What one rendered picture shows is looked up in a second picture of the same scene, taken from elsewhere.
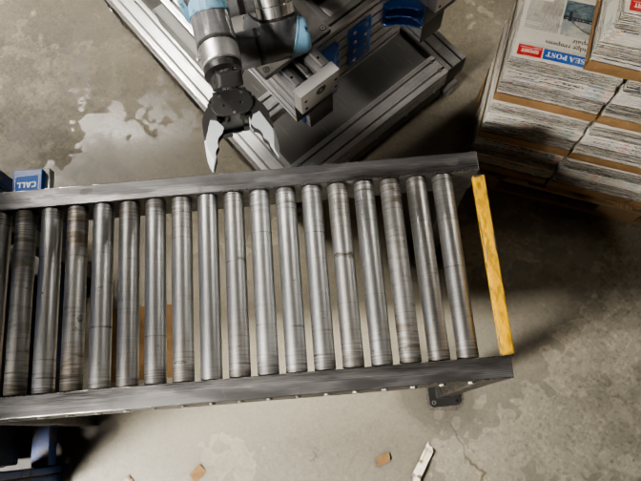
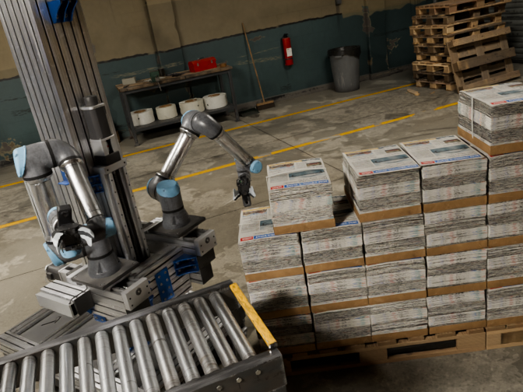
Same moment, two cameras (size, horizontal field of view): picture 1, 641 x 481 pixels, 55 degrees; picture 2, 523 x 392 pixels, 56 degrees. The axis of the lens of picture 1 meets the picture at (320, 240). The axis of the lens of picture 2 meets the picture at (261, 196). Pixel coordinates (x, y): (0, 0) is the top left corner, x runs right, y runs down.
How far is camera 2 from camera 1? 1.19 m
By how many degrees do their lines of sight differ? 52
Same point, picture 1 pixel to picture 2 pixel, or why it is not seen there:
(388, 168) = (180, 299)
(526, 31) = (242, 233)
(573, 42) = (268, 230)
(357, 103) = not seen: hidden behind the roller
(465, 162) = (225, 284)
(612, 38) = (275, 209)
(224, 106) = (64, 228)
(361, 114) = not seen: hidden behind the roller
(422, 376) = (221, 375)
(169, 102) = not seen: outside the picture
